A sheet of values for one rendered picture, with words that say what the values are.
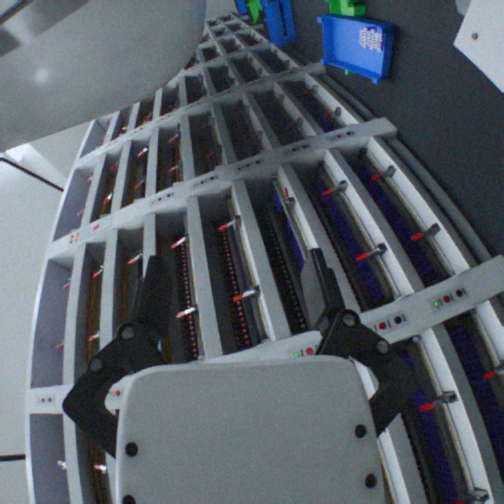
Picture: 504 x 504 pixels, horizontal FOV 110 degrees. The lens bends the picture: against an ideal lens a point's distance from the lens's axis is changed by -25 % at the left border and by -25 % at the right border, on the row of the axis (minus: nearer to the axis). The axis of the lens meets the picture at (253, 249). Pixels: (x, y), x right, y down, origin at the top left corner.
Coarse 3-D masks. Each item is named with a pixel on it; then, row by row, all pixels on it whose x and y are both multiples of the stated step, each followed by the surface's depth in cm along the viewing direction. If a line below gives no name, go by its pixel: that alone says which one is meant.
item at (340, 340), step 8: (344, 312) 11; (352, 312) 11; (336, 320) 11; (344, 320) 11; (352, 320) 11; (360, 320) 11; (336, 328) 11; (344, 328) 11; (352, 328) 11; (328, 336) 10; (336, 336) 10; (344, 336) 10; (352, 336) 10; (320, 344) 12; (328, 344) 10; (336, 344) 10; (344, 344) 10; (352, 344) 10; (320, 352) 10; (328, 352) 10; (336, 352) 10; (344, 352) 10
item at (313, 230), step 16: (272, 176) 91; (288, 176) 84; (272, 192) 100; (288, 192) 84; (304, 192) 80; (304, 208) 76; (304, 224) 75; (320, 224) 73; (320, 240) 69; (288, 256) 88; (336, 256) 67; (336, 272) 64; (304, 304) 78; (352, 304) 59
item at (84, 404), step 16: (80, 384) 9; (96, 384) 9; (112, 384) 10; (64, 400) 8; (80, 400) 8; (96, 400) 9; (80, 416) 8; (96, 416) 8; (112, 416) 9; (96, 432) 8; (112, 432) 8; (112, 448) 7
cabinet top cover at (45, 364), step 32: (64, 192) 123; (64, 224) 115; (32, 320) 83; (64, 320) 97; (32, 352) 75; (32, 384) 69; (32, 416) 63; (32, 448) 57; (64, 448) 69; (32, 480) 50; (64, 480) 61
